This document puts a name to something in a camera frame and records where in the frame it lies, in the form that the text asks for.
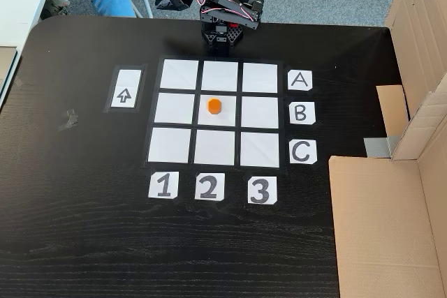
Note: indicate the round orange token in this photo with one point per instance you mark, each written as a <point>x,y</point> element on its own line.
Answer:
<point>214,106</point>

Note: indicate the white paper grid square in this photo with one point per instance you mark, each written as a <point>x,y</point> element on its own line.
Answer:
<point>260,149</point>
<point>174,108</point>
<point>206,120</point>
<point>179,74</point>
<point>260,112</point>
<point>260,77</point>
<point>214,147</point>
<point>169,145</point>
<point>220,75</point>

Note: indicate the white arrow paper sheet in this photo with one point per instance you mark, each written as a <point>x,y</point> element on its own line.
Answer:
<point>125,80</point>

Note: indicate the person's shoe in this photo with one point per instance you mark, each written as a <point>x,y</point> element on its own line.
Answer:
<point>52,6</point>

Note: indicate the paper label letter A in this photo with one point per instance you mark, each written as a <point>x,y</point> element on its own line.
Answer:
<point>292,87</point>

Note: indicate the crumpled tape scraps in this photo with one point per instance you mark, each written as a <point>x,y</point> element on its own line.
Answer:
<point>71,118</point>

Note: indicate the beige flat panel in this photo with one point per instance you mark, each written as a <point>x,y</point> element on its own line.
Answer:
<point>5,64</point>

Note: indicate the paper label letter B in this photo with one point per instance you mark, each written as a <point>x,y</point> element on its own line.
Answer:
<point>311,120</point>

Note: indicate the paper label number 2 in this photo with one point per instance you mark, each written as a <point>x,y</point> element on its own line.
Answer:
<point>198,177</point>

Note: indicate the paper label number 1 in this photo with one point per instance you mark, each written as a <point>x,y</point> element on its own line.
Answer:
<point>152,193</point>

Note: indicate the paper label number 3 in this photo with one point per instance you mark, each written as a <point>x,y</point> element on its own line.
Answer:
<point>252,181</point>

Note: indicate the paper label letter C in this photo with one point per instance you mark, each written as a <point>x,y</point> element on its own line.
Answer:
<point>312,159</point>

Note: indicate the brown cardboard panel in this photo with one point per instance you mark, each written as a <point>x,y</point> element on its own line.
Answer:
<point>419,33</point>
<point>377,224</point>

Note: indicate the black tape grid frame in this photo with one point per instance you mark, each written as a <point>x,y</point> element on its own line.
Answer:
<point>200,74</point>

